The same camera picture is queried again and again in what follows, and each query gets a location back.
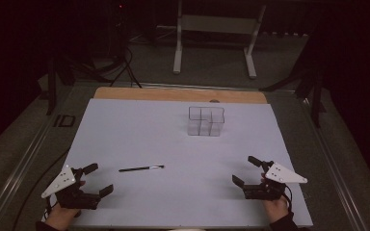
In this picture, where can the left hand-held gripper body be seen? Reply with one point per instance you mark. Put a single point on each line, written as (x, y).
(72, 197)

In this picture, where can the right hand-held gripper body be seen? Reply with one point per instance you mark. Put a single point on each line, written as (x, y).
(271, 189)

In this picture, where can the black pen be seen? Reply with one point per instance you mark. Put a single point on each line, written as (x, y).
(141, 168)

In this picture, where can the clear plastic organizer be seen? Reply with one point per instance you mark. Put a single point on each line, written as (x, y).
(205, 123)

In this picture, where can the person's right hand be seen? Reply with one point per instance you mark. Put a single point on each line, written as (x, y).
(277, 208)

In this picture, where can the person's left hand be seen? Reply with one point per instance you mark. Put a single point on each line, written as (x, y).
(61, 218)

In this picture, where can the white table mat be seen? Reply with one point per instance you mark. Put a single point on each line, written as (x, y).
(160, 138)

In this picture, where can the black tripod stand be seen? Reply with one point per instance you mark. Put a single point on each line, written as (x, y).
(52, 86)
(314, 96)

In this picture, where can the wooden table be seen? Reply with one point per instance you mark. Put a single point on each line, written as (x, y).
(173, 95)

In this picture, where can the white metal stand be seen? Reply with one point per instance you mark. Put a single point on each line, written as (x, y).
(216, 24)

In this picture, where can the metal floor rail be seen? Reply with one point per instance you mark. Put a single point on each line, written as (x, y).
(334, 173)
(16, 173)

